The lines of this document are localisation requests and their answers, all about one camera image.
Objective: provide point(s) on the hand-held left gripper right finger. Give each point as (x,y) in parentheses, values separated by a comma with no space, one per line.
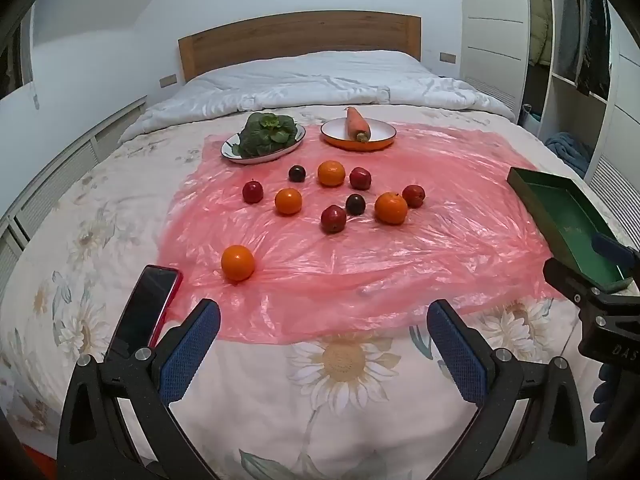
(457,355)

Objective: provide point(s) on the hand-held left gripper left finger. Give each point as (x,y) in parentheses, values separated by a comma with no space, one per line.
(192,345)

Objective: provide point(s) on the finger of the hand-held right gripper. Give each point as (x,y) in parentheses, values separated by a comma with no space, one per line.
(611,249)
(567,277)

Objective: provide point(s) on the green rectangular tray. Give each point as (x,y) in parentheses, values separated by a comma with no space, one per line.
(570,220)

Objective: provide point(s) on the orange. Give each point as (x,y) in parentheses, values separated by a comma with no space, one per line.
(391,208)
(238,262)
(288,201)
(331,173)

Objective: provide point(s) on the person's right hand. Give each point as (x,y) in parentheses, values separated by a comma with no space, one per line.
(600,392)

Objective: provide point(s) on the smartphone with red case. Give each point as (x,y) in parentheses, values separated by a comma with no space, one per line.
(142,310)

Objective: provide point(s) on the blue cloth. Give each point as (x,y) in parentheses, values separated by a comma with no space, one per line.
(570,152)

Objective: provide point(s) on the pink plastic sheet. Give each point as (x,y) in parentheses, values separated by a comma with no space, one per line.
(440,210)

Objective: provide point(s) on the white open shelf unit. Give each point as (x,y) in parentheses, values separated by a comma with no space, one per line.
(562,100)

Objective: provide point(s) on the red apple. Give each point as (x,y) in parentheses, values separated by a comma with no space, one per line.
(333,218)
(252,191)
(360,178)
(413,195)

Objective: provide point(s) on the dark purple plum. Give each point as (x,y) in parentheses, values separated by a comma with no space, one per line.
(355,204)
(297,173)

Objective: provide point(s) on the dark hanging clothes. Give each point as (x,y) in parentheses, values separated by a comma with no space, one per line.
(590,35)

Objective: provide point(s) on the green leafy vegetable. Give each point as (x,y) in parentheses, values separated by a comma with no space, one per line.
(265,135)

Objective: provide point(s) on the white oval plate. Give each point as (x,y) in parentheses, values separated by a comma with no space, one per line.
(295,142)

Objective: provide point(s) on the orange rimmed plate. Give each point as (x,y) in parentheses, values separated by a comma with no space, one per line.
(382,135)

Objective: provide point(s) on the pale green puffy jacket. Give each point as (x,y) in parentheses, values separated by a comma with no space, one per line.
(540,20)

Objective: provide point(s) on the white wardrobe door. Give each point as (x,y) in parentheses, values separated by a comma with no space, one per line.
(492,30)

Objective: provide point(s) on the carrot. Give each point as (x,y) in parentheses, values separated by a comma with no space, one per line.
(356,122)

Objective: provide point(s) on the white duvet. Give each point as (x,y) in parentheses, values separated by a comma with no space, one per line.
(325,80)

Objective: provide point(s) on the wooden headboard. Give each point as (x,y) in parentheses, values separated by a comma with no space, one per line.
(300,40)

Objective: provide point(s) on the wall socket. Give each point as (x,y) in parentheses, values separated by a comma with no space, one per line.
(168,80)
(447,58)

